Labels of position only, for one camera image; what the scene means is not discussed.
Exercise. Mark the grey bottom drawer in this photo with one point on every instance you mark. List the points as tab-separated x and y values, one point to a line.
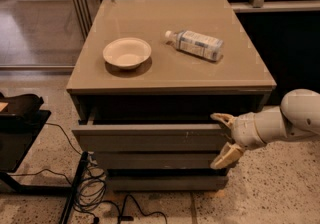
174	183

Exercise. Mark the grey middle drawer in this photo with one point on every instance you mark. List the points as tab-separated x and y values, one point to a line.
139	160

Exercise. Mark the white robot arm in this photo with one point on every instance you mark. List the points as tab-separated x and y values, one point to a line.
297	118

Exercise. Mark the clear plastic water bottle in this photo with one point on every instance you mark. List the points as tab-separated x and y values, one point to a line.
196	44

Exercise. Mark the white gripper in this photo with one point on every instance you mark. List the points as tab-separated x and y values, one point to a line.
242	131

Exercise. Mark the grey drawer cabinet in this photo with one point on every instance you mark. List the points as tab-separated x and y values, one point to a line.
171	86

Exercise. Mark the black desk stand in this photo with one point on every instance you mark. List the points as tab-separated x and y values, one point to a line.
21	120

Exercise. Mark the grey top drawer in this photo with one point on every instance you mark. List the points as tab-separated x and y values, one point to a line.
167	137

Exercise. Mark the grey drawer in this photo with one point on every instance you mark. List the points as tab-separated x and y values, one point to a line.
167	137
174	183
139	160

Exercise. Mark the white paper bowl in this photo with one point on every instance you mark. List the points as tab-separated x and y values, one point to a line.
127	53

